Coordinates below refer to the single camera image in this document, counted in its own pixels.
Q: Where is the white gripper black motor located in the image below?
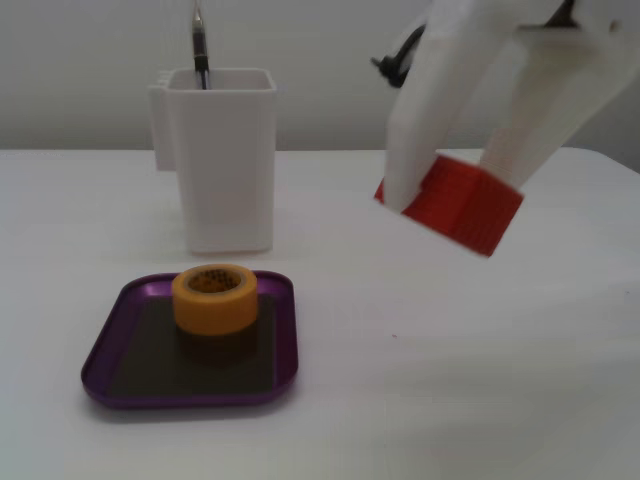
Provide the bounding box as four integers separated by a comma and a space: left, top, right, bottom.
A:
386, 0, 640, 212

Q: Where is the red ribbed cube block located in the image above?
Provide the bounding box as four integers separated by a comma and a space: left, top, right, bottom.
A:
373, 154, 526, 259

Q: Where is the white plastic pen holder box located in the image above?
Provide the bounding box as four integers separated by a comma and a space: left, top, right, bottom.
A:
147, 68, 278, 255

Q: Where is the black ballpoint pen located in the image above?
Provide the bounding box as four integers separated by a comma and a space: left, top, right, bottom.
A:
192, 0, 212, 91

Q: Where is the yellow masking tape roll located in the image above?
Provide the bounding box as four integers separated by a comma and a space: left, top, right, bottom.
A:
171, 264, 260, 337

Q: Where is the purple metal tray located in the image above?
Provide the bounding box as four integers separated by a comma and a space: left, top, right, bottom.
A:
80, 270, 300, 412

